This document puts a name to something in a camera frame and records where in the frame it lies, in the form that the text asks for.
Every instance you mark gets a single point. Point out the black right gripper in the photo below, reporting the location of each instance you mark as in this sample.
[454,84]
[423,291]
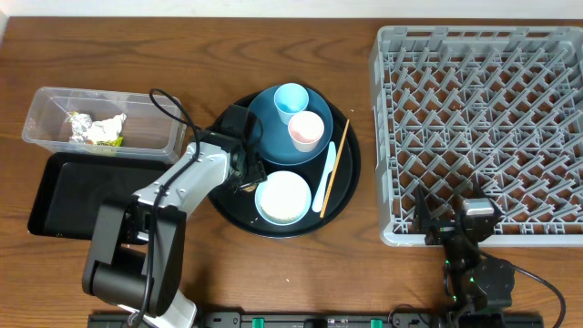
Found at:
[440,229]

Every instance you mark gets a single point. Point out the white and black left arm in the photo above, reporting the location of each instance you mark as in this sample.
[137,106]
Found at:
[137,247]

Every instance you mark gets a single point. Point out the dark blue plate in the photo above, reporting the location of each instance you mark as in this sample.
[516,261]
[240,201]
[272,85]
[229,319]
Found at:
[276,144]

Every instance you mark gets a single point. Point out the foil snack wrapper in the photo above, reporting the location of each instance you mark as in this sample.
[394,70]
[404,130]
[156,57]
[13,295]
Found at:
[79,125]

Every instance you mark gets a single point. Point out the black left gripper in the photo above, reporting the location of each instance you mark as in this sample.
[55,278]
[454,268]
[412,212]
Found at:
[251,169]

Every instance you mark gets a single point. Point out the wooden chopstick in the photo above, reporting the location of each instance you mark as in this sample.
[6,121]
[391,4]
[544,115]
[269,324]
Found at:
[334,170]

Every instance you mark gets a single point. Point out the round black tray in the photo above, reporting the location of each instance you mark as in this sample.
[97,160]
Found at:
[238,207]

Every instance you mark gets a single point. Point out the clear plastic bin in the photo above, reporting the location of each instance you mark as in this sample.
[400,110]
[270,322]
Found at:
[146,133]

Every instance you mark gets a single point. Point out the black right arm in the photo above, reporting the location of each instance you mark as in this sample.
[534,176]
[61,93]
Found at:
[481,287]

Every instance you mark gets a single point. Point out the light blue bowl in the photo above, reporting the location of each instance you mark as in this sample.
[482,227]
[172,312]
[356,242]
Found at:
[283,199]

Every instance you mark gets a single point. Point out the pink cup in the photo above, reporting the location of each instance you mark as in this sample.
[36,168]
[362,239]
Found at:
[305,129]

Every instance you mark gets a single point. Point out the black rectangular tray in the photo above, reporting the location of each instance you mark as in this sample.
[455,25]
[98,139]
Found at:
[74,186]

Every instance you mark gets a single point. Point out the grey dishwasher rack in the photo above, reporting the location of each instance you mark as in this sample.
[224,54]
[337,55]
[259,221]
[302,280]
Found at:
[498,106]

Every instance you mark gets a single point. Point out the light blue plastic knife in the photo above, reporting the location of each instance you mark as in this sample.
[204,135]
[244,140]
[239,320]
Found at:
[327,170]

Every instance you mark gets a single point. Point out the light blue cup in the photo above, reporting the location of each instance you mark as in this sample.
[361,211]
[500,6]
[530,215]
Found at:
[290,99]

